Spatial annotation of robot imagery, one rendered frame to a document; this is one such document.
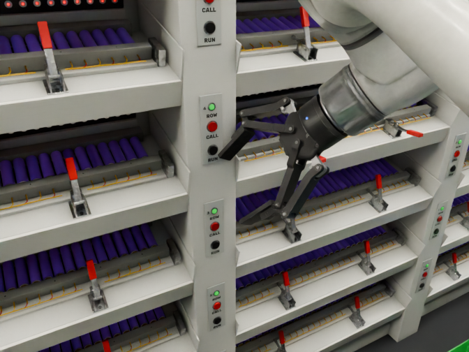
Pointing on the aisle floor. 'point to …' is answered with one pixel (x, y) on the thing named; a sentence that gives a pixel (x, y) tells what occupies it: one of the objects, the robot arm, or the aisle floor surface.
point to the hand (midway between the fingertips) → (236, 184)
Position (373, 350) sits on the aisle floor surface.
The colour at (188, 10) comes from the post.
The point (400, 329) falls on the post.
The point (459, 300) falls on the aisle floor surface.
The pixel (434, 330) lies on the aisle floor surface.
